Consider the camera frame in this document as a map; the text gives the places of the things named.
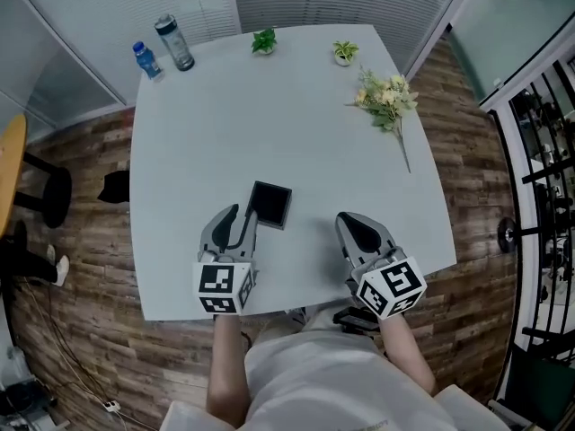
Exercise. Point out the artificial yellow flower bouquet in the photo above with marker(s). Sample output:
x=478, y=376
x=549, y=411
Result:
x=386, y=101

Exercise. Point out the black chair part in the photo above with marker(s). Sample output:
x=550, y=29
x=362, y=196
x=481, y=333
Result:
x=114, y=187

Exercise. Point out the person's white shirt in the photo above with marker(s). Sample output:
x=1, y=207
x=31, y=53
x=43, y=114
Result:
x=323, y=384

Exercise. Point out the blue drink bottle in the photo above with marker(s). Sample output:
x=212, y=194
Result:
x=147, y=63

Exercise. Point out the person's grey shoe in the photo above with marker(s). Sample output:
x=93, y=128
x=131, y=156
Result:
x=297, y=317

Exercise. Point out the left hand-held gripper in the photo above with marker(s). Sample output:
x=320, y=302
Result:
x=215, y=281

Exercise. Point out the black device under table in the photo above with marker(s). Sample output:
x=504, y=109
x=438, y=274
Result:
x=355, y=320

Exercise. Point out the person's left forearm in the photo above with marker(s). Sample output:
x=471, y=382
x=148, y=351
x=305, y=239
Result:
x=229, y=366

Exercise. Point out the person's right forearm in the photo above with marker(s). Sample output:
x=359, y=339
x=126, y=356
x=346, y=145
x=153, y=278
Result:
x=406, y=353

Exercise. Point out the black square pen holder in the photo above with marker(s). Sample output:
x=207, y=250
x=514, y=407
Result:
x=270, y=204

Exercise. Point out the clear bottle with black cap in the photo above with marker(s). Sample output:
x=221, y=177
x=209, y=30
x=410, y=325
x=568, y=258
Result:
x=176, y=43

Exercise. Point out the round wooden table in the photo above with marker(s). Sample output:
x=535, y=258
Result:
x=10, y=173

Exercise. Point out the small variegated potted plant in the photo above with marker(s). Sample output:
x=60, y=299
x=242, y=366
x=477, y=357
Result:
x=345, y=53

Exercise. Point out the black metal railing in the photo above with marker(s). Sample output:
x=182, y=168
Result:
x=539, y=222

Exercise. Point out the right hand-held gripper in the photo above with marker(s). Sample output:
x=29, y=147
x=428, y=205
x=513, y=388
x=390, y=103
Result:
x=391, y=285

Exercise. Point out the green bin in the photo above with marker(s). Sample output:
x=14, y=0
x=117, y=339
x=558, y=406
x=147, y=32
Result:
x=543, y=386

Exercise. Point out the black stool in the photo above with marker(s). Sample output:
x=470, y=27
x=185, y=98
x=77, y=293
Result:
x=54, y=196

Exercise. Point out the green potted plant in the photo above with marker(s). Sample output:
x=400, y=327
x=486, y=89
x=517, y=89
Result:
x=264, y=42

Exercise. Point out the black round weight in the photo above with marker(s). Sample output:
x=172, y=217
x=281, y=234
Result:
x=507, y=234

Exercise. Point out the white power strip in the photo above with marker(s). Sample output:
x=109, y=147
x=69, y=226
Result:
x=111, y=405

